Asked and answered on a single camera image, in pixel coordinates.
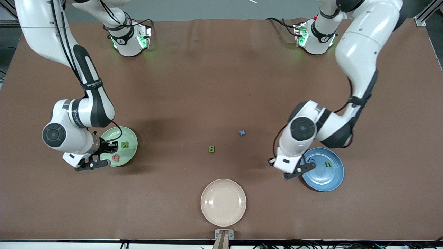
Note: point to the red letter Q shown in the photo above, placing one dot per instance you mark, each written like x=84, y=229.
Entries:
x=113, y=158

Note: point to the green capital letter N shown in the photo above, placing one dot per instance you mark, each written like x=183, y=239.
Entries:
x=125, y=144

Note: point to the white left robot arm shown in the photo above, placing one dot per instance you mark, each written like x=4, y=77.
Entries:
x=360, y=48

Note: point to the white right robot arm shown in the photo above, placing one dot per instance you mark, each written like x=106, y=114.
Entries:
x=41, y=31

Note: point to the green plate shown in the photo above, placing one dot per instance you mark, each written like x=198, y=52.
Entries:
x=131, y=152

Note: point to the blue plate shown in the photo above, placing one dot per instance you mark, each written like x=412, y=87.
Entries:
x=325, y=180

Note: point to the cream plate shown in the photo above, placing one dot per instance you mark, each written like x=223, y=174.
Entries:
x=223, y=202

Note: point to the brown table mat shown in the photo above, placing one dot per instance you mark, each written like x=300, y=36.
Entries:
x=207, y=86

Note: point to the wooden post with metal bracket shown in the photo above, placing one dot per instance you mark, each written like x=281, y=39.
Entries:
x=223, y=240

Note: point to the aluminium frame profile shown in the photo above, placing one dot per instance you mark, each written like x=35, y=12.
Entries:
x=424, y=17
x=11, y=7

